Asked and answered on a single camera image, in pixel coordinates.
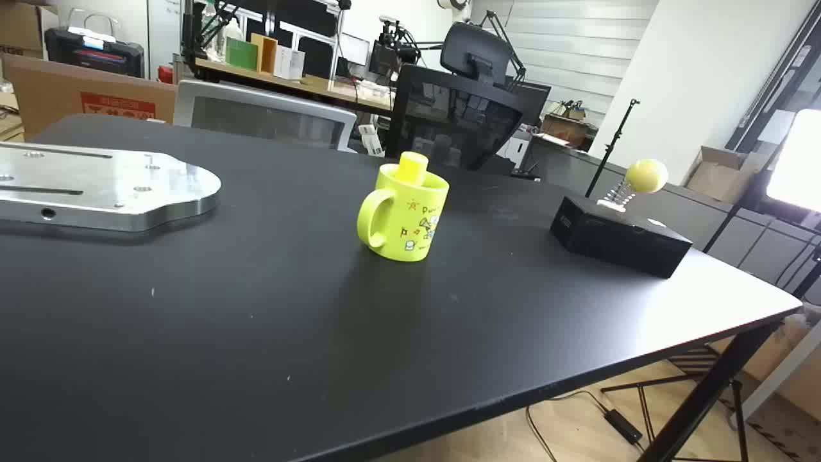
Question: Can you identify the black rectangular box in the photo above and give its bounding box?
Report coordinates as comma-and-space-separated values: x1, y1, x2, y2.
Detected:
550, 194, 695, 280

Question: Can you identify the black table leg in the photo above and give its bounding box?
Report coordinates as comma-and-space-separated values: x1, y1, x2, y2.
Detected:
636, 316, 785, 462

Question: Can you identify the grey white-framed chair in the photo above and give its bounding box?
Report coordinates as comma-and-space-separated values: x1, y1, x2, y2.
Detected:
173, 77, 359, 154

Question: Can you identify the yellow patterned cup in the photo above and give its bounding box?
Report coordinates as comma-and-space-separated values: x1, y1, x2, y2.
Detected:
354, 162, 451, 268

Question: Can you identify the pale yellow ball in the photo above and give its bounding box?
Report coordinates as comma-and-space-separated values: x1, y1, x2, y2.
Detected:
624, 157, 671, 198

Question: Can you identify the potted plant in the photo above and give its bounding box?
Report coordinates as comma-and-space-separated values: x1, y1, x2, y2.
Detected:
542, 99, 598, 149

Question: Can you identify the cluttered wooden desk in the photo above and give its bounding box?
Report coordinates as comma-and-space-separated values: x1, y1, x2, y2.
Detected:
191, 56, 397, 117

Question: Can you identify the black power adapter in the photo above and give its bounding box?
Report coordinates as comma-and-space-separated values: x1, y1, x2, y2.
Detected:
604, 409, 646, 448

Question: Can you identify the yellow green glue stick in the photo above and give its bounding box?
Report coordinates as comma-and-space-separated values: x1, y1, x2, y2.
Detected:
397, 149, 431, 189

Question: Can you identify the bright white light panel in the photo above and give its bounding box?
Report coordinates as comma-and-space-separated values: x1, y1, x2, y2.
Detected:
764, 108, 821, 216

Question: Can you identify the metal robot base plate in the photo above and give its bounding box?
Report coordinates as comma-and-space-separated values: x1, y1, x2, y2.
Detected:
0, 139, 223, 239

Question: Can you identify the small open cardboard box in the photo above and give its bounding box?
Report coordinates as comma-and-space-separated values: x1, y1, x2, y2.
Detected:
683, 145, 758, 205

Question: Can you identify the brown cardboard box red label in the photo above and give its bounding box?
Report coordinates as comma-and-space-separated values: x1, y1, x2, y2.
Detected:
0, 53, 177, 142

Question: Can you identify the black carrying case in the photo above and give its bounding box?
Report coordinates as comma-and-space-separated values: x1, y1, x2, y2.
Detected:
43, 27, 147, 81

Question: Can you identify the thin black stand pole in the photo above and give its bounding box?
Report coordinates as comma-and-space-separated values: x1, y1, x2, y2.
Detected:
582, 96, 645, 201

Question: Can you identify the grey filing cabinet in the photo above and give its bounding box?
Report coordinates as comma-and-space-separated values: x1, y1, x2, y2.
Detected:
709, 203, 821, 298

